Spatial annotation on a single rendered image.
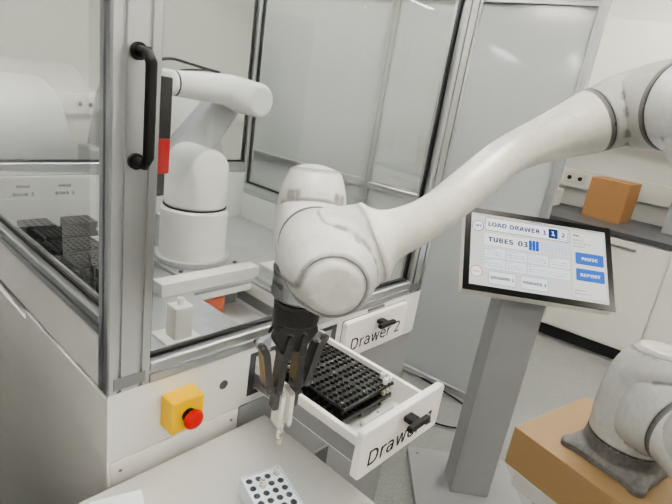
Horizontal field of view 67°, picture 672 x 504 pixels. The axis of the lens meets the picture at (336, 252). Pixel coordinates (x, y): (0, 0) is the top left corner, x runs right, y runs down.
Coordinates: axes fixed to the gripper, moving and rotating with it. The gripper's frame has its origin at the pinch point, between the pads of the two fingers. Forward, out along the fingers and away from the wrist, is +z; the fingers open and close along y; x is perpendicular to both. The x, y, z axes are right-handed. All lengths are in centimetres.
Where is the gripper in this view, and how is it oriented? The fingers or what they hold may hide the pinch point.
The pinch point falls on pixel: (282, 406)
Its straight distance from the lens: 90.5
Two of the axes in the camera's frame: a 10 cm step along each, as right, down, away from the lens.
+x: 5.2, 3.4, -7.9
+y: -8.4, 0.4, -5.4
